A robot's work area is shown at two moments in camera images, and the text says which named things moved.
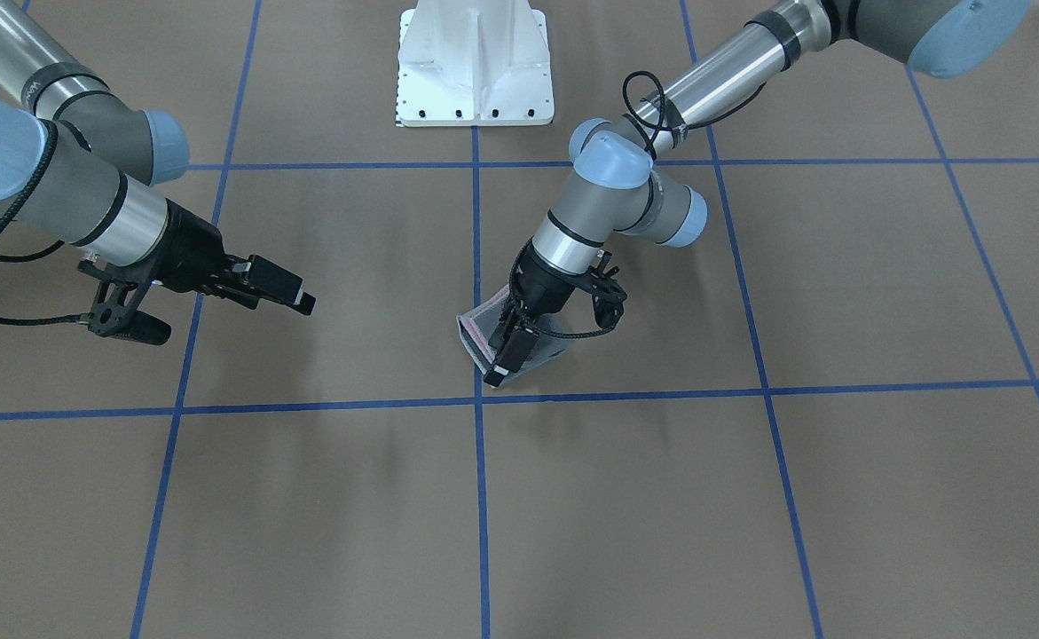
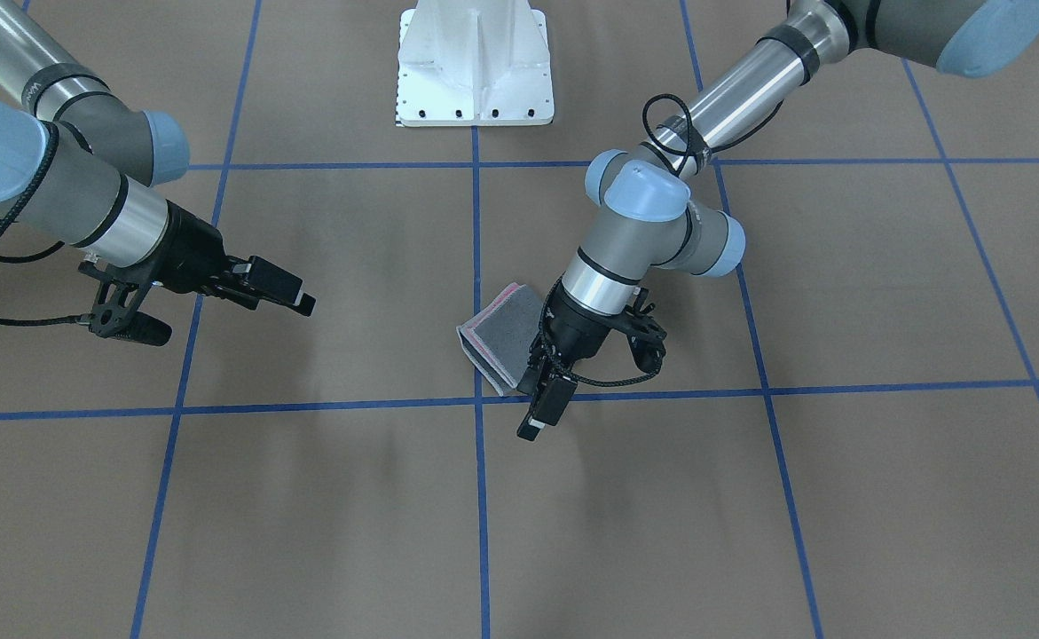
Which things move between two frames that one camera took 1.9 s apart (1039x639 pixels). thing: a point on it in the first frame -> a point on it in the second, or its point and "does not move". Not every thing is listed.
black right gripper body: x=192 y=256 does not move
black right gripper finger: x=304 y=303 does not move
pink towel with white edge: x=478 y=324 does not move
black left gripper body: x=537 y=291 -> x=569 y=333
